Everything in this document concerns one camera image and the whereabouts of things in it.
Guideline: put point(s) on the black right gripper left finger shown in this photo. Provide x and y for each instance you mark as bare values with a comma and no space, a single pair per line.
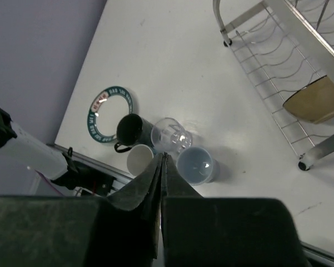
121,229

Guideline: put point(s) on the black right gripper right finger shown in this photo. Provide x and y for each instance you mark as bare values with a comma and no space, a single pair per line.
224,231

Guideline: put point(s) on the grey blue plastic cup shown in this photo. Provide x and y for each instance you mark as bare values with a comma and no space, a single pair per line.
196,166

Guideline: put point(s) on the black mug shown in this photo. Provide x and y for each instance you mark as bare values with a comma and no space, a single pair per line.
132,130

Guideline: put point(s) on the black bowl tan outside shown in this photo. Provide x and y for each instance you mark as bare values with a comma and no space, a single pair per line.
314,103

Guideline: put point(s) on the stainless steel dish rack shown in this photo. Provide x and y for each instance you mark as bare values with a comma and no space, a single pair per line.
282,46

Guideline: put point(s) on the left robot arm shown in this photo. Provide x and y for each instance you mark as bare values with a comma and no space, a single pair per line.
21,146

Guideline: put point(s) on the teal mug white inside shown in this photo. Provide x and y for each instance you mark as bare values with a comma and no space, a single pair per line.
139,158

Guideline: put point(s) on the clear plastic glass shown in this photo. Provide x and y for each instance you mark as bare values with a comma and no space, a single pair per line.
168,135

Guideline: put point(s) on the white plate green rim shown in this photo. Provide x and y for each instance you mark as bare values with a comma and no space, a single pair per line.
106,111

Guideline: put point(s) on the aluminium mounting rail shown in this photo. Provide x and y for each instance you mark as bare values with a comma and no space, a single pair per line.
121,178

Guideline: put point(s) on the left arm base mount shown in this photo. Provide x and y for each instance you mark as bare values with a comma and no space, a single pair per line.
81,175

